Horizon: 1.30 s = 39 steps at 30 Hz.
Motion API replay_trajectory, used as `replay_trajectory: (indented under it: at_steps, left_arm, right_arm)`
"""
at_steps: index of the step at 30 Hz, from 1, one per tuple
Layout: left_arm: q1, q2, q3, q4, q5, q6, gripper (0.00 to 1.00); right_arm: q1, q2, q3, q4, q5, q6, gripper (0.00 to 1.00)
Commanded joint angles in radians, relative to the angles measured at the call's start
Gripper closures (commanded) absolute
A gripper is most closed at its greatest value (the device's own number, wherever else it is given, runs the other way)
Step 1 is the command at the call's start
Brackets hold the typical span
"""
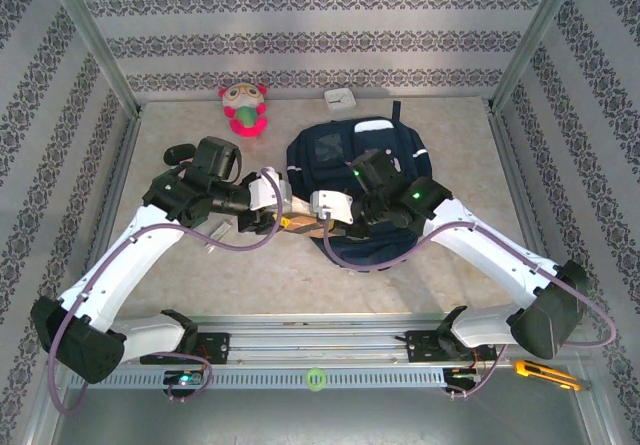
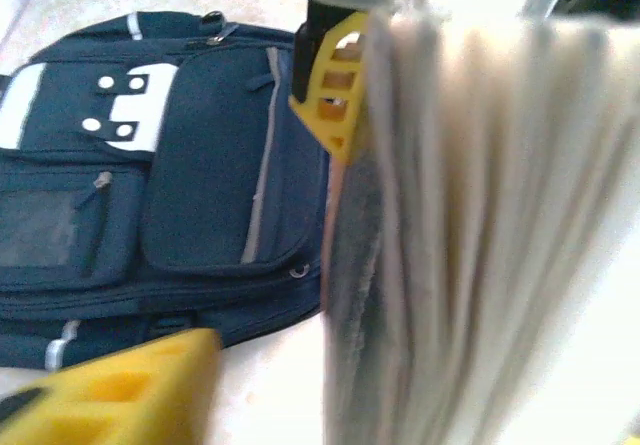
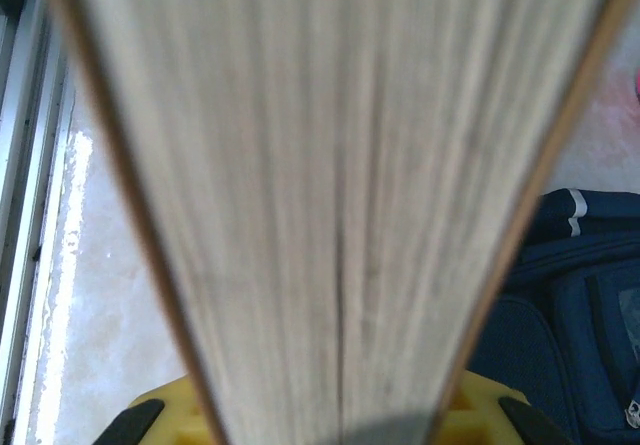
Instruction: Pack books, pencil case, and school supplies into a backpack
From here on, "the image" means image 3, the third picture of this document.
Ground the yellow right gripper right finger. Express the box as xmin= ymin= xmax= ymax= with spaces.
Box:
xmin=438 ymin=368 xmax=577 ymax=445

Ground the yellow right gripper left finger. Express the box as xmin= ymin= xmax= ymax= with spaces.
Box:
xmin=99 ymin=373 xmax=222 ymax=445

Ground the navy blue backpack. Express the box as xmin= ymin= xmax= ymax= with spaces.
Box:
xmin=468 ymin=188 xmax=640 ymax=445

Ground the thick brown-cover book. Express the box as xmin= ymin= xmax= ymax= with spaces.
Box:
xmin=37 ymin=0 xmax=640 ymax=445

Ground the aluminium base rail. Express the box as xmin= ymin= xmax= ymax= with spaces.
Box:
xmin=0 ymin=0 xmax=76 ymax=445

